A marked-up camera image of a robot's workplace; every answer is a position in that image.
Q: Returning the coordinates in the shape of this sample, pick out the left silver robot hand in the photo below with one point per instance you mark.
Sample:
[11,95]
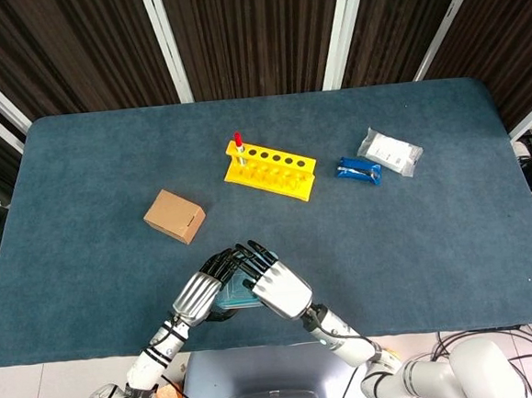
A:
[197,294]

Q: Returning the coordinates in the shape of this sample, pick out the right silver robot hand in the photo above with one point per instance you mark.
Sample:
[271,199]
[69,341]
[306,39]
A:
[280,290]

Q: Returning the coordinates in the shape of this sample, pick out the small teal box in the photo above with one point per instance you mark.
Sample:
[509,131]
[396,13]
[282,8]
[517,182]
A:
[236,297]

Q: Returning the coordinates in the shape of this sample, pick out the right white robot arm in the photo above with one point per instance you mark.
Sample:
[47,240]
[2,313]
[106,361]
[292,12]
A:
[346,335]

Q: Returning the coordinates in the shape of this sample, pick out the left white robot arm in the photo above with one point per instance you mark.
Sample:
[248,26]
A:
[154,355]

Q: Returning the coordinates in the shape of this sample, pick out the brown cardboard box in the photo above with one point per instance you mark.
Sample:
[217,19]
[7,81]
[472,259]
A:
[172,213]

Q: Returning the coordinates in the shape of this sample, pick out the grey robot torso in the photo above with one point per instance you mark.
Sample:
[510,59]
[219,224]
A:
[261,374]

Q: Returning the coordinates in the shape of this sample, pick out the yellow test tube rack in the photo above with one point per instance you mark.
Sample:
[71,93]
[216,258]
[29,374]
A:
[269,175]

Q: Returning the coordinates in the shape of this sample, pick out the teal table cloth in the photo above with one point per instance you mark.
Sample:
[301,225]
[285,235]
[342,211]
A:
[389,244]

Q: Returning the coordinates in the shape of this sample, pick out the blue snack packet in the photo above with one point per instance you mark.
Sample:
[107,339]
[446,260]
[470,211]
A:
[358,171]

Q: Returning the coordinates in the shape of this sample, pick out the red-capped test tube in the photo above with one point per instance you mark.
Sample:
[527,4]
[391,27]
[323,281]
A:
[237,139]

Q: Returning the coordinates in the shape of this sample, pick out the white plastic packet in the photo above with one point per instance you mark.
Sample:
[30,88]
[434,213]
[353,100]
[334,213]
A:
[389,150]

